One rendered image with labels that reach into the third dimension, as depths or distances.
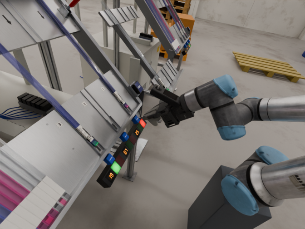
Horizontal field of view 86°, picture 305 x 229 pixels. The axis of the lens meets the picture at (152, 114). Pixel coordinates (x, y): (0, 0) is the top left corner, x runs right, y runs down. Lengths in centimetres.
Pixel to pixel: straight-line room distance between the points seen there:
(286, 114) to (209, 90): 22
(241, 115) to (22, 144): 59
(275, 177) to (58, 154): 55
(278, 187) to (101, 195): 104
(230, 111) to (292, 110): 15
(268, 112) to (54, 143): 62
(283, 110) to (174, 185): 98
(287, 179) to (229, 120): 19
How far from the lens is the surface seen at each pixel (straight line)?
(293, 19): 1006
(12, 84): 119
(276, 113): 60
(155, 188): 132
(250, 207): 57
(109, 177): 59
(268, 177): 54
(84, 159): 54
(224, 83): 52
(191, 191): 138
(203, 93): 53
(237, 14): 938
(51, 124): 52
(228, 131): 53
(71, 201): 49
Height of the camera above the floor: 118
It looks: 40 degrees down
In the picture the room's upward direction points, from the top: 10 degrees clockwise
